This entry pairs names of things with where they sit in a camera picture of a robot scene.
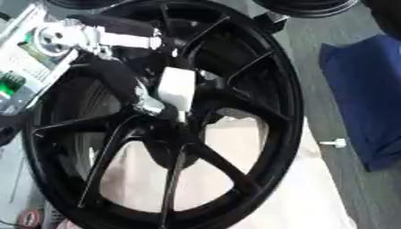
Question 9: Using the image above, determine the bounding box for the white pin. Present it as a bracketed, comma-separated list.
[318, 138, 348, 149]
[175, 109, 190, 124]

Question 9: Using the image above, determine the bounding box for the blue cloth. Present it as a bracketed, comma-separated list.
[318, 34, 401, 173]

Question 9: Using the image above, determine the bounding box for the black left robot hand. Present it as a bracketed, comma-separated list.
[65, 13, 200, 122]

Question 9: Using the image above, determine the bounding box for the black block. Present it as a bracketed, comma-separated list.
[252, 11, 290, 34]

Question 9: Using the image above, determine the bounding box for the black round wheel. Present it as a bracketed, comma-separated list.
[252, 0, 363, 19]
[360, 0, 401, 40]
[44, 0, 129, 10]

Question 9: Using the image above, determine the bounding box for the red and white label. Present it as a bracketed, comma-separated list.
[15, 208, 44, 229]

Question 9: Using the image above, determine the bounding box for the black spoked wheel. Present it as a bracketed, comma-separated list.
[20, 0, 306, 229]

